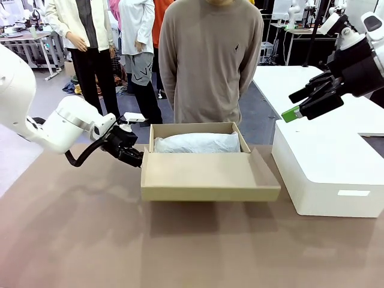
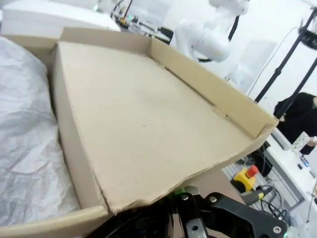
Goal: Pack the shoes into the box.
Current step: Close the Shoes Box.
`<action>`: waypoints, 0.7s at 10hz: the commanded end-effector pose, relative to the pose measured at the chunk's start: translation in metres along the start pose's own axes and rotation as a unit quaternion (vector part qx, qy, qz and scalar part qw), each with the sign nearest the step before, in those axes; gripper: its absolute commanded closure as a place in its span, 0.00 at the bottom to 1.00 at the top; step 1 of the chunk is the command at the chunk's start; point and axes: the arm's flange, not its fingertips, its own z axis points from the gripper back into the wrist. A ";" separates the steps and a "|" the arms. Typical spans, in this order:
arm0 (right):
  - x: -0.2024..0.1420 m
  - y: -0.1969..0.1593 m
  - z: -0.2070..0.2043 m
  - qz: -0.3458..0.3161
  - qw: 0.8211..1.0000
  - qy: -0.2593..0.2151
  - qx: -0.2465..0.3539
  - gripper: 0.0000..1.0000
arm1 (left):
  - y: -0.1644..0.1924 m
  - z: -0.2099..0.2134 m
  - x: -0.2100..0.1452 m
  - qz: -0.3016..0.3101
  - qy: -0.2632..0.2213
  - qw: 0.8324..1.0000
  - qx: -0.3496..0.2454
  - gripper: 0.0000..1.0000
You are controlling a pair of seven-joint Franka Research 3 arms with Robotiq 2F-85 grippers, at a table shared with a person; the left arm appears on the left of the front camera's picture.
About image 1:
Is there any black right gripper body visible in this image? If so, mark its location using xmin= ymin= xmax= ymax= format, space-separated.
xmin=326 ymin=37 xmax=384 ymax=98

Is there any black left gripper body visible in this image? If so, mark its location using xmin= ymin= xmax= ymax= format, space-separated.
xmin=101 ymin=124 xmax=140 ymax=160

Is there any white tissue paper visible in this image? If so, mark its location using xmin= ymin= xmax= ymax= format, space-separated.
xmin=154 ymin=131 xmax=242 ymax=154

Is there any brown cardboard shoe box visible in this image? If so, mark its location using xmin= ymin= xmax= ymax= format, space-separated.
xmin=140 ymin=121 xmax=282 ymax=203

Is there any large white storage box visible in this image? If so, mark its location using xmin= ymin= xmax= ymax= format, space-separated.
xmin=271 ymin=117 xmax=384 ymax=218

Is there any white side table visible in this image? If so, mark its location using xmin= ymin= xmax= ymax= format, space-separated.
xmin=251 ymin=65 xmax=384 ymax=137

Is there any black tripod pole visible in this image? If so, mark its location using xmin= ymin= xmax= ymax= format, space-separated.
xmin=302 ymin=0 xmax=325 ymax=68

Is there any plaid cloth pile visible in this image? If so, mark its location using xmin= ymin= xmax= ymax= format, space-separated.
xmin=110 ymin=53 xmax=133 ymax=97

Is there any colourful clothes pile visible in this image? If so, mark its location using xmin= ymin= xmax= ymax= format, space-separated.
xmin=62 ymin=74 xmax=85 ymax=95

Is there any white background monitor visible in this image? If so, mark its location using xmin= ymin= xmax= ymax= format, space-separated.
xmin=271 ymin=0 xmax=294 ymax=21

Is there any person in beige sweater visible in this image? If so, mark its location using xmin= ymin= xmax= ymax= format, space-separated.
xmin=158 ymin=0 xmax=265 ymax=124

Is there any mannequin in white shirt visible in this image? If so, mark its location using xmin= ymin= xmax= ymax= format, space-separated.
xmin=118 ymin=0 xmax=164 ymax=125

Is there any mannequin in cream jacket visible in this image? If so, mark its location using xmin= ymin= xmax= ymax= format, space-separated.
xmin=44 ymin=0 xmax=123 ymax=119

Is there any person in orange top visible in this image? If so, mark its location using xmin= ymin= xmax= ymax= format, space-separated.
xmin=152 ymin=0 xmax=175 ymax=92

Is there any pink garment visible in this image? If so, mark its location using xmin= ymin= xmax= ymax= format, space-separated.
xmin=108 ymin=0 xmax=121 ymax=32

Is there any grey background table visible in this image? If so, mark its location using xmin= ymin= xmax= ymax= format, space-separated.
xmin=0 ymin=29 xmax=65 ymax=81

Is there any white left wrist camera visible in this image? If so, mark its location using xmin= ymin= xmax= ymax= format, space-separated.
xmin=118 ymin=112 xmax=150 ymax=133

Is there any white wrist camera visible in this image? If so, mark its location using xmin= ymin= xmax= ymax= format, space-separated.
xmin=320 ymin=11 xmax=367 ymax=51
xmin=118 ymin=112 xmax=150 ymax=133

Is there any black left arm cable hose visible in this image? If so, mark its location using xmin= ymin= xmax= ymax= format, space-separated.
xmin=64 ymin=138 xmax=106 ymax=168

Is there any background workbench with frame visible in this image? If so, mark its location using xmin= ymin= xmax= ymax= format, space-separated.
xmin=259 ymin=23 xmax=339 ymax=67

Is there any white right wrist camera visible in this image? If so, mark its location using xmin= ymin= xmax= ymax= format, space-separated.
xmin=320 ymin=11 xmax=367 ymax=51

